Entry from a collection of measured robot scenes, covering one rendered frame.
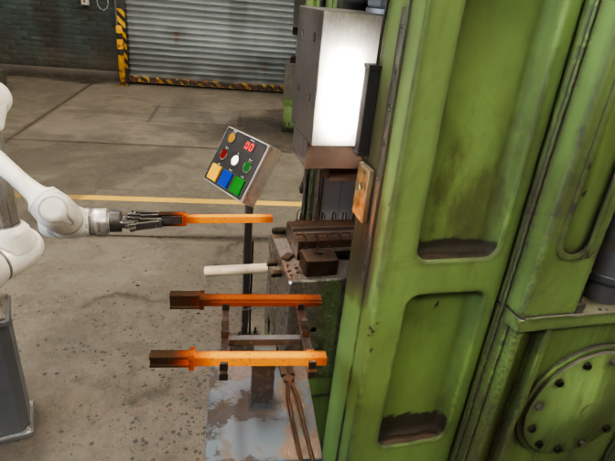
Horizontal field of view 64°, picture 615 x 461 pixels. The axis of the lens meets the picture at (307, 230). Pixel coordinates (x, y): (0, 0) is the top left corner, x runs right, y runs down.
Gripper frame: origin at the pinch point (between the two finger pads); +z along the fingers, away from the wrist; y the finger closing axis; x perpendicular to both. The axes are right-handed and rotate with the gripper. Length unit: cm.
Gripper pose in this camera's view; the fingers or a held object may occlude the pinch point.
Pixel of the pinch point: (171, 219)
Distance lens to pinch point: 176.9
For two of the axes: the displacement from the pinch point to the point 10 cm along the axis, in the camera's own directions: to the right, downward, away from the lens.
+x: 0.7, -8.9, -4.4
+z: 9.7, -0.5, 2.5
